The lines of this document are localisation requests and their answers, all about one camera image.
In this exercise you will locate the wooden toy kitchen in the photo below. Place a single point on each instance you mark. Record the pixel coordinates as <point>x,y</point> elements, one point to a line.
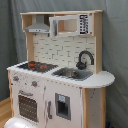
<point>64,52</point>

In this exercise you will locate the red stove knob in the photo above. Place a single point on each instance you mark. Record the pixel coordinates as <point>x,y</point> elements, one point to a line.
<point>15,78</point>
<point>34,83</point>

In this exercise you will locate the black toy stovetop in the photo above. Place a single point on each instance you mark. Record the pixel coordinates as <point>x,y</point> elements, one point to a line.
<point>38,66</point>

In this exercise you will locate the left red stove knob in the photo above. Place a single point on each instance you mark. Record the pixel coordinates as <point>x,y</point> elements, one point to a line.
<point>15,78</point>

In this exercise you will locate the grey backdrop curtain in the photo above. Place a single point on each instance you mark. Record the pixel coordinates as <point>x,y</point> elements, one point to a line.
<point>115,45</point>

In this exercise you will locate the grey range hood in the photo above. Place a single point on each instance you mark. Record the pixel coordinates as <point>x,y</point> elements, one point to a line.
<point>38,25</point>

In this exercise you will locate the white oven door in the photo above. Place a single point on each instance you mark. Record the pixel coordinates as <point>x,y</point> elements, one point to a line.
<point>27,104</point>

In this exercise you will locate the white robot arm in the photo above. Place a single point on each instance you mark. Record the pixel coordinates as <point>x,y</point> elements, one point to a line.
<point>21,123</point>

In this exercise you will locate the white microwave door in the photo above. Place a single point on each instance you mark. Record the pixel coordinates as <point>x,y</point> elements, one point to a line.
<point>70,25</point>

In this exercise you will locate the right red stove knob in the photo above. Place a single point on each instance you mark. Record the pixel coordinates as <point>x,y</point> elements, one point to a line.
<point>34,83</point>

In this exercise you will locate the white fridge door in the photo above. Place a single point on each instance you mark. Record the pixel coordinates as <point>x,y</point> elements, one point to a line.
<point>63,106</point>

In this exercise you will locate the grey toy sink basin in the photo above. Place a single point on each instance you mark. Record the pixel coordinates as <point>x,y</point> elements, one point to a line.
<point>73,74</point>

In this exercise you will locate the black toy faucet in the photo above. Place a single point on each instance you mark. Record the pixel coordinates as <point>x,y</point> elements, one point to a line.
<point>82,64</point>

